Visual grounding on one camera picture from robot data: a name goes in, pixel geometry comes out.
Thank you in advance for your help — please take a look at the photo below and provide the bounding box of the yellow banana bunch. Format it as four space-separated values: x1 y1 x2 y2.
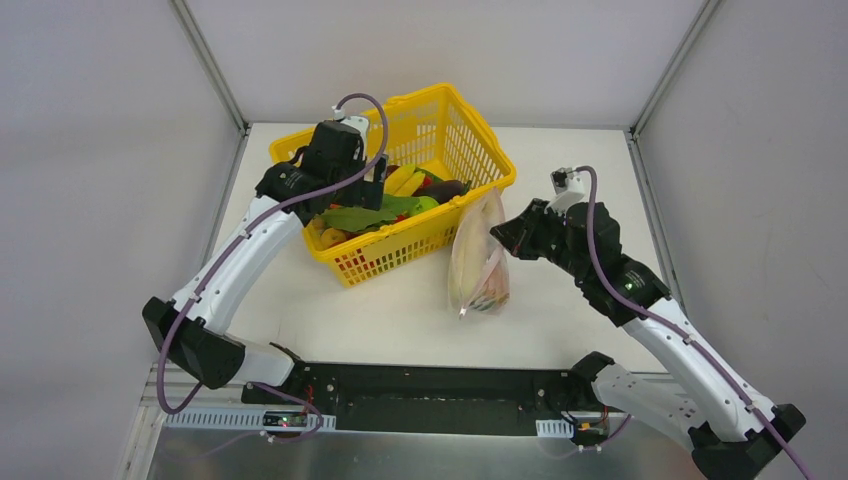
384 164 426 197

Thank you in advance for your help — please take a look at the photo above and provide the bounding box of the white radish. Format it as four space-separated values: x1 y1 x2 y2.
449 204 491 305

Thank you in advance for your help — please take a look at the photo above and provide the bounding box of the clear zip top bag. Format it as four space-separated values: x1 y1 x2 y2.
448 188 510 319

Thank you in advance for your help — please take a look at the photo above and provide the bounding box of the toy pineapple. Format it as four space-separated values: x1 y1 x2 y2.
466 265 510 315

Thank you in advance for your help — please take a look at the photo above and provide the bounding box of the green apple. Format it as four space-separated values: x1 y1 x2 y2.
411 196 440 215

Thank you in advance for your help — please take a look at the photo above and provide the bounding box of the purple eggplant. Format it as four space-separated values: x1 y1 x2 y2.
413 180 467 204

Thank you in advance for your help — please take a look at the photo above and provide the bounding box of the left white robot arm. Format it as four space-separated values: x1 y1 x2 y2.
142 116 388 405

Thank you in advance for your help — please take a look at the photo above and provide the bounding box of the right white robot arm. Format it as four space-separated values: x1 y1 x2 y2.
490 199 806 479

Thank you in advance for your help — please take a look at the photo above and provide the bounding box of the green leafy vegetable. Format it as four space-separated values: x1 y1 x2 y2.
320 194 418 233

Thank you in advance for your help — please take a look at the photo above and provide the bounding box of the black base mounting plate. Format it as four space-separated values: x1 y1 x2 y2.
241 362 605 436

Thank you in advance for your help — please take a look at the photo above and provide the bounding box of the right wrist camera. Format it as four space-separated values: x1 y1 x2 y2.
548 167 586 214

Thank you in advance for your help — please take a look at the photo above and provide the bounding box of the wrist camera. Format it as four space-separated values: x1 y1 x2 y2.
548 167 586 214
333 108 370 146

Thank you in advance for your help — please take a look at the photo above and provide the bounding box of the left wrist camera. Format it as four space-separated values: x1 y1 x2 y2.
333 108 370 146

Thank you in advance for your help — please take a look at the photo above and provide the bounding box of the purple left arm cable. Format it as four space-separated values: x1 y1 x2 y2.
155 92 391 445

